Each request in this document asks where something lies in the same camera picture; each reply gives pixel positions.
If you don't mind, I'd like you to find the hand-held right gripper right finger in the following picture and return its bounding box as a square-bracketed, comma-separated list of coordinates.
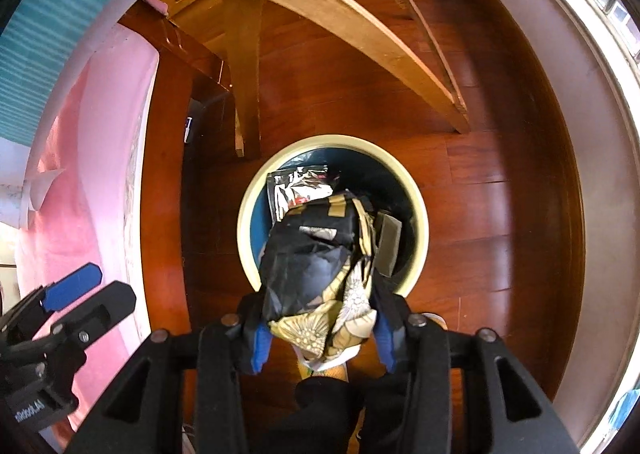
[372, 279, 581, 454]

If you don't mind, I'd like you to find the grey small box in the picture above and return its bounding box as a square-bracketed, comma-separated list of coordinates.
[375, 211, 404, 278]

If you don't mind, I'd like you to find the black and gold wrapper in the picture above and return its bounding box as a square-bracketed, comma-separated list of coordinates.
[259, 190, 379, 365]

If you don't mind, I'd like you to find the pink cloth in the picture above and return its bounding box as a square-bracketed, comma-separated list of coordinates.
[15, 24, 161, 435]

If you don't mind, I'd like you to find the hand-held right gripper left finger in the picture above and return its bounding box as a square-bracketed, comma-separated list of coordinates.
[65, 291, 273, 454]

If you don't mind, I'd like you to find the wooden table frame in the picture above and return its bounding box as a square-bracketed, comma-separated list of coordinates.
[117, 0, 473, 160]

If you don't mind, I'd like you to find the cream round trash bin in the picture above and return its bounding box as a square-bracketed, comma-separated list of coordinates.
[237, 134, 429, 296]

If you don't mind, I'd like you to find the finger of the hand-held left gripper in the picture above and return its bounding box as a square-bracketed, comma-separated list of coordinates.
[50, 281, 137, 351]
[40, 263, 103, 313]

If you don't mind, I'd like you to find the silver and black packet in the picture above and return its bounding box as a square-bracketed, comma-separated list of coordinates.
[266, 164, 335, 224]

